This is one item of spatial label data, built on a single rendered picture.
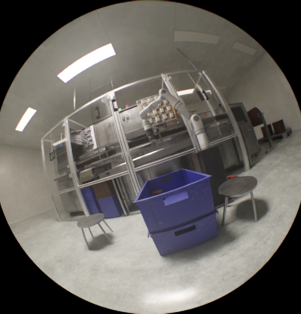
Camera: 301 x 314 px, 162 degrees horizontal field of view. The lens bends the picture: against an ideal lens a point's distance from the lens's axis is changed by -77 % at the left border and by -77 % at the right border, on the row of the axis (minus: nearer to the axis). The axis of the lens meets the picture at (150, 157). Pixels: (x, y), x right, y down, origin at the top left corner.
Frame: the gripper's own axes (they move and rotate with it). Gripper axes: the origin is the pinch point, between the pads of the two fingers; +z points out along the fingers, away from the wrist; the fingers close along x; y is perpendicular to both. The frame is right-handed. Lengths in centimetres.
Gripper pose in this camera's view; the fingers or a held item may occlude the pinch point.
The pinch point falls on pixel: (157, 146)
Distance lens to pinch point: 98.7
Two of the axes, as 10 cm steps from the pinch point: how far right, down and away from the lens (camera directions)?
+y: -9.2, 3.2, 2.1
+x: -2.2, 0.0, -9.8
